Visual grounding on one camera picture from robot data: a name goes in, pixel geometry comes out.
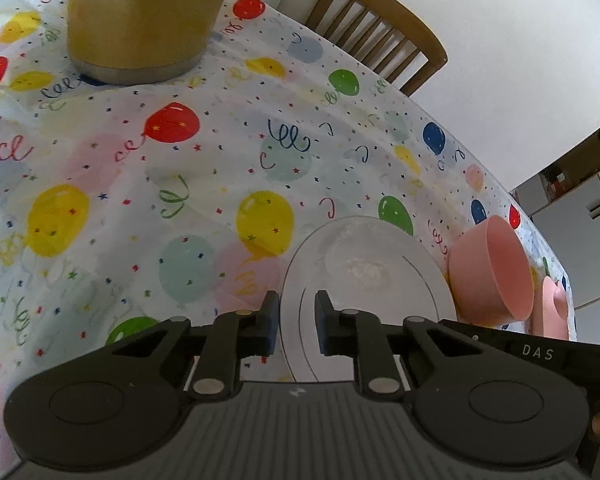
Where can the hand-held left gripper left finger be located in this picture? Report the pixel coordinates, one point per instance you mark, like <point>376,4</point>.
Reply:
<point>272,327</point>

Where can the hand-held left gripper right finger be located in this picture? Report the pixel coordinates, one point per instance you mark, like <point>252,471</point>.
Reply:
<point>321,327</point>

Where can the white plate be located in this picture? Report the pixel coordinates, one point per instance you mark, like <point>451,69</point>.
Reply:
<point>375,270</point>

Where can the large pink bowl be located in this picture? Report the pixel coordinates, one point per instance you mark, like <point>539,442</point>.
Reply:
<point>485,280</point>

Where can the small pink bowl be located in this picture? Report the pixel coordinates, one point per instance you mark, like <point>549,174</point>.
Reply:
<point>550,305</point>

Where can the white storage cabinet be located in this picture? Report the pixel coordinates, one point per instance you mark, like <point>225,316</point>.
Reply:
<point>575,240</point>

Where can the balloon print tablecloth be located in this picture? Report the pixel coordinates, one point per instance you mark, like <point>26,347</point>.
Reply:
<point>180,185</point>

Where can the wooden chair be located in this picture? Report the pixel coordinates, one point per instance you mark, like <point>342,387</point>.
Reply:
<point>410,30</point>

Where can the gold thermos jug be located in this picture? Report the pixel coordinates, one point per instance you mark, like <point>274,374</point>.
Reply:
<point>140,15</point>

